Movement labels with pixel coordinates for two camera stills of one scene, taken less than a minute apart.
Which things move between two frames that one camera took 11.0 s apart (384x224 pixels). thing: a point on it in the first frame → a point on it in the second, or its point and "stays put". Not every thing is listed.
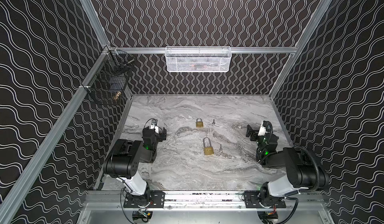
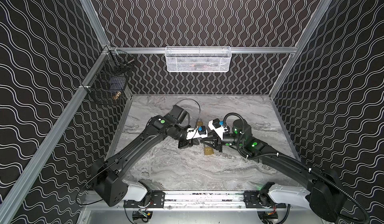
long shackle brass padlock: (208, 150) stays put
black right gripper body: (254, 132) → (216, 141)
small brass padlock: (199, 124) stays put
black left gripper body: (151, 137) → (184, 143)
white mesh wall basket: (198, 59) stays put
